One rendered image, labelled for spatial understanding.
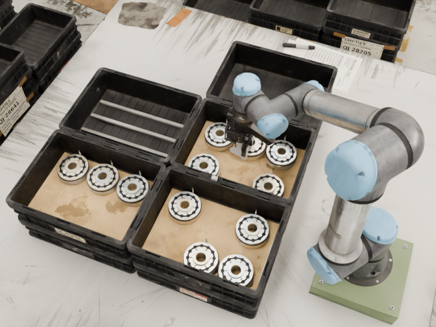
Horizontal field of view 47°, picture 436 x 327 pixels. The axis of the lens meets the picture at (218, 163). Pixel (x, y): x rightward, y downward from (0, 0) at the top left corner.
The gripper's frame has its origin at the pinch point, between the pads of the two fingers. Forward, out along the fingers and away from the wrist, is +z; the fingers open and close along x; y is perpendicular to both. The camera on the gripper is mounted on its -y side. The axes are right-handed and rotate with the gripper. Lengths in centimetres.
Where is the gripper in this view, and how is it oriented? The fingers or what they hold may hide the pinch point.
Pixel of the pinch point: (248, 152)
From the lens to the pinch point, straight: 168.7
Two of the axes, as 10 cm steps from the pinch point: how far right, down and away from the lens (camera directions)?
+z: 0.0, 5.3, 8.5
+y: -9.3, -3.0, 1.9
